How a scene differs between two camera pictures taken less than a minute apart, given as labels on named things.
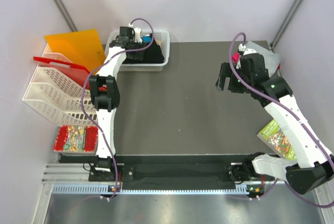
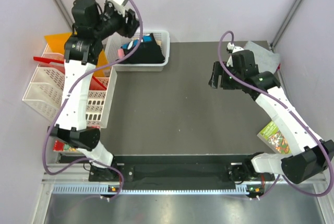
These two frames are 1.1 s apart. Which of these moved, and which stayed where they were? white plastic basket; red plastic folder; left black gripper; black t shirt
Moved: left black gripper
Stayed: red plastic folder; white plastic basket; black t shirt
